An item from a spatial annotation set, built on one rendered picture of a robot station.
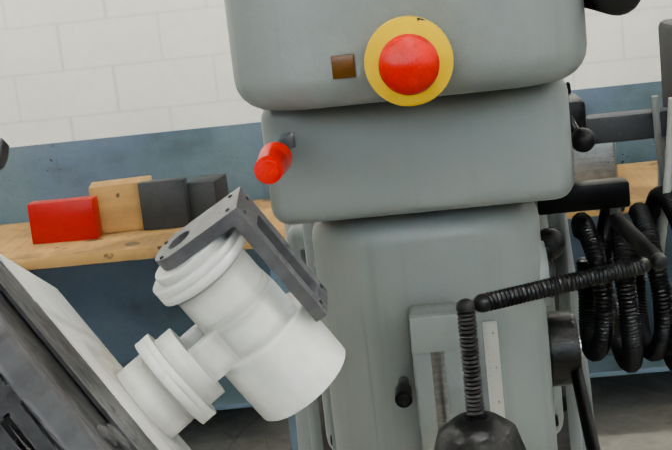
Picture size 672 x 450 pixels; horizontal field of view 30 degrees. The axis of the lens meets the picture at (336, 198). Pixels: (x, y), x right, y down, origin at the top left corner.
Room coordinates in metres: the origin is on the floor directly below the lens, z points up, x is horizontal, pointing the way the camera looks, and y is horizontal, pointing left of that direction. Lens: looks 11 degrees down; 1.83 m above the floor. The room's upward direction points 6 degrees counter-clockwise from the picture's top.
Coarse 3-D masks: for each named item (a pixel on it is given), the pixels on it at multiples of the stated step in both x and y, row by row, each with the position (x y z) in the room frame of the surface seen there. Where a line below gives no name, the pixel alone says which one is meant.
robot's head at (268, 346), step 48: (240, 240) 0.72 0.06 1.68; (192, 288) 0.70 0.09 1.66; (240, 288) 0.71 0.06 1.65; (144, 336) 0.73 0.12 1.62; (192, 336) 0.74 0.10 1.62; (240, 336) 0.71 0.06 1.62; (288, 336) 0.71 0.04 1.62; (192, 384) 0.70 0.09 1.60; (240, 384) 0.72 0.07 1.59; (288, 384) 0.71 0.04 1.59
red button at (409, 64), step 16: (384, 48) 0.82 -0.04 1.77; (400, 48) 0.81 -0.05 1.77; (416, 48) 0.81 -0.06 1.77; (432, 48) 0.82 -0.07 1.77; (384, 64) 0.82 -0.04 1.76; (400, 64) 0.81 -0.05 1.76; (416, 64) 0.81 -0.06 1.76; (432, 64) 0.81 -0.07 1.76; (384, 80) 0.82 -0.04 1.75; (400, 80) 0.81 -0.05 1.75; (416, 80) 0.81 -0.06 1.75; (432, 80) 0.82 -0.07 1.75
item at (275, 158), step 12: (288, 132) 0.96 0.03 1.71; (276, 144) 0.87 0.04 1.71; (288, 144) 0.92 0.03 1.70; (264, 156) 0.83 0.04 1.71; (276, 156) 0.83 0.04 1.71; (288, 156) 0.86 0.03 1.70; (264, 168) 0.82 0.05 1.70; (276, 168) 0.82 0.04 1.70; (288, 168) 0.86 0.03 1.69; (264, 180) 0.83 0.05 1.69; (276, 180) 0.83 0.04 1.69
